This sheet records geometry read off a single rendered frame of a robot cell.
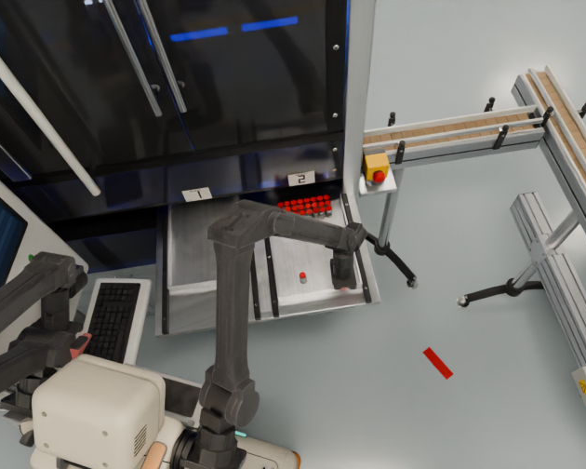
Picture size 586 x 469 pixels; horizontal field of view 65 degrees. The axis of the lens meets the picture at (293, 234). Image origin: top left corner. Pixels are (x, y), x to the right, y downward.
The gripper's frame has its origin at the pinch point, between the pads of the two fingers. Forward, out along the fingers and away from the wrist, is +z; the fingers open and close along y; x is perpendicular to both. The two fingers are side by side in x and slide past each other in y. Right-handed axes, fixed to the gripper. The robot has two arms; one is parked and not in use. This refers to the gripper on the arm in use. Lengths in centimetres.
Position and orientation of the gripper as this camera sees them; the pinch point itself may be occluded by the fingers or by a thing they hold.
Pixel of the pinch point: (342, 288)
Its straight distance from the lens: 141.9
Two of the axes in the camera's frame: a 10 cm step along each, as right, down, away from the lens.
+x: -9.9, 1.0, 0.2
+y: -0.7, -7.7, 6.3
